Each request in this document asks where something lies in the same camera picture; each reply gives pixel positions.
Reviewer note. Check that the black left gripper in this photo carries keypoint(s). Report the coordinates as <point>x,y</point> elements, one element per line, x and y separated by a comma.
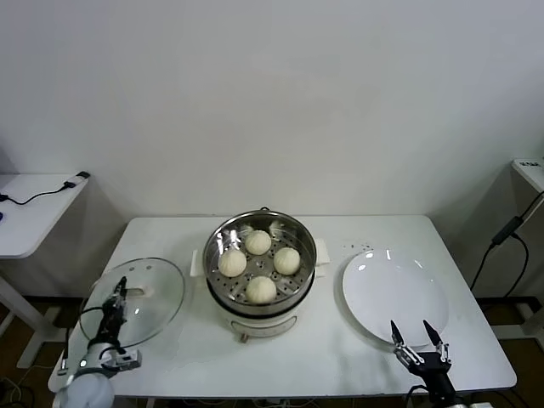
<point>114,321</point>

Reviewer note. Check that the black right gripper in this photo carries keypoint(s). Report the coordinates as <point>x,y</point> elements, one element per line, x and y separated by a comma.
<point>433,372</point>

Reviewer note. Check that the white steamed baozi bun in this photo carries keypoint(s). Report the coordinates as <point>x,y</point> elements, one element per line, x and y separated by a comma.
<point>232,262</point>
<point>260,290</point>
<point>258,242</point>
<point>287,261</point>

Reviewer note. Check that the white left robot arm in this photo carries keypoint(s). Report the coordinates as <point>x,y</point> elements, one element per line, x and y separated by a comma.
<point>85,389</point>

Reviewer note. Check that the stainless steel steamer basket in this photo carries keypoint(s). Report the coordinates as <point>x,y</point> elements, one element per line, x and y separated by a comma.
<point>214,244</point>

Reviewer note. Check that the white round plate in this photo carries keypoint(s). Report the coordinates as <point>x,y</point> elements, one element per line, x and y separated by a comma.
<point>391,297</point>

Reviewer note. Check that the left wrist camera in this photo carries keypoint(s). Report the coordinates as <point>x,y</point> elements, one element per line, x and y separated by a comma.
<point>127,360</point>

